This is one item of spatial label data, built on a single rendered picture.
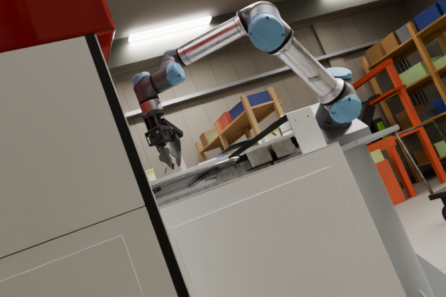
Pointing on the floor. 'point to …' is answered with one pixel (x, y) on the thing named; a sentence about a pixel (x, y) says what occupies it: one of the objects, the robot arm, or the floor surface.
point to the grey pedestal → (391, 223)
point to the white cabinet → (283, 235)
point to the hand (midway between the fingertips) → (176, 164)
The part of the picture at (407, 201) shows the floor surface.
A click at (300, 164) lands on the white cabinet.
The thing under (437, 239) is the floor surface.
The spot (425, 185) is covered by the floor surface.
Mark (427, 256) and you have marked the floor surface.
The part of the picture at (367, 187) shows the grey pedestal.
